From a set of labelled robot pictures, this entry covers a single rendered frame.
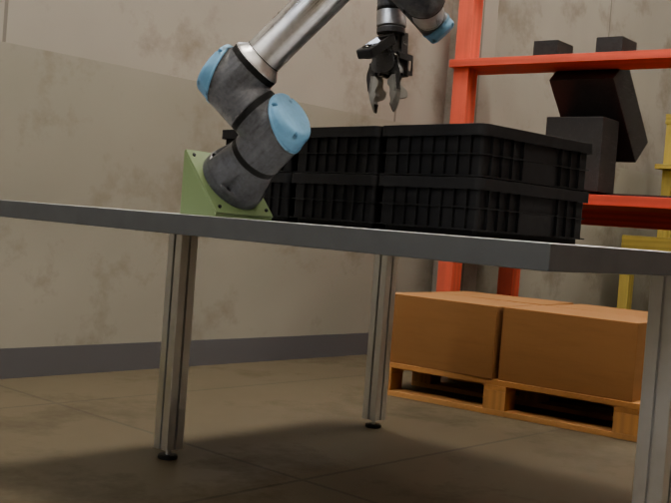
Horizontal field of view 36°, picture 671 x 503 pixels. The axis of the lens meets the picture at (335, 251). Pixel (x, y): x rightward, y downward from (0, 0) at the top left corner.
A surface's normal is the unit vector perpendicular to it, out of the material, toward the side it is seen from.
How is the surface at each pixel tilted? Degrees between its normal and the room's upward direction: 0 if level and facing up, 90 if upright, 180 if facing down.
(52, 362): 90
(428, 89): 90
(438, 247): 90
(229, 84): 97
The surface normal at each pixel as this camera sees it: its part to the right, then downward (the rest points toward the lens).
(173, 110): 0.74, 0.07
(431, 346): -0.62, -0.03
